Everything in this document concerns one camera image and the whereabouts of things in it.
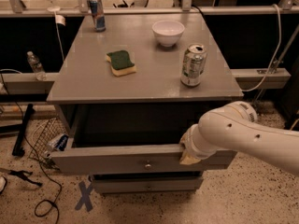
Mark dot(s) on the blue white packet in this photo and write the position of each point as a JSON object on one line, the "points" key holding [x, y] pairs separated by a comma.
{"points": [[58, 143]]}

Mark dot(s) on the white lamp with cable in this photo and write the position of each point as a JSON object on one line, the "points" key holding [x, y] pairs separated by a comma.
{"points": [[59, 20]]}

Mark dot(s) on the grey drawer cabinet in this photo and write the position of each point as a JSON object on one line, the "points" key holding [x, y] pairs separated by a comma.
{"points": [[86, 76]]}

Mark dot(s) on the grey bottom drawer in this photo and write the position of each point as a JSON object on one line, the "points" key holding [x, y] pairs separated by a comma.
{"points": [[130, 183]]}

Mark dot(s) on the wire basket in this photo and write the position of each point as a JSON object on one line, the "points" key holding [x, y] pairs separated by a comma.
{"points": [[40, 152]]}

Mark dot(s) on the grey top drawer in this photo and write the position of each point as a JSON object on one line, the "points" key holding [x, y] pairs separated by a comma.
{"points": [[110, 139]]}

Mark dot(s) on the grey drawer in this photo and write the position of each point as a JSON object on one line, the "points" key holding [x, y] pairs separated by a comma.
{"points": [[130, 183], [110, 139]]}

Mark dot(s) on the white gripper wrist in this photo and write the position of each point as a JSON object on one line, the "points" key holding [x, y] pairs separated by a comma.
{"points": [[192, 146]]}

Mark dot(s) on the black bar on floor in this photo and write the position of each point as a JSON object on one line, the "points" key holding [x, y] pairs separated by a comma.
{"points": [[18, 151]]}

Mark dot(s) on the green yellow sponge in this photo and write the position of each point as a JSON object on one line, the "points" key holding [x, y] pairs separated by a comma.
{"points": [[120, 63]]}

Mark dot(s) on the green white soda can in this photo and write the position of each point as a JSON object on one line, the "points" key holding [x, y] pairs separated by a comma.
{"points": [[194, 61]]}

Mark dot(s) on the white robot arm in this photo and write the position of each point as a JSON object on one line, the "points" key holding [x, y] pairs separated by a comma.
{"points": [[234, 127]]}

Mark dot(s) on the white bowl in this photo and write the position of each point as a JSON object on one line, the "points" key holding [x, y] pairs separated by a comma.
{"points": [[168, 33]]}

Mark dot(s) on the clear plastic water bottle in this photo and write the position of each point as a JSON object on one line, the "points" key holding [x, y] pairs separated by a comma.
{"points": [[36, 66]]}

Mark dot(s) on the blue silver energy drink can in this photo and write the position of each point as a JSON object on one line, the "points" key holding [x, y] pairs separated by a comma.
{"points": [[98, 15]]}

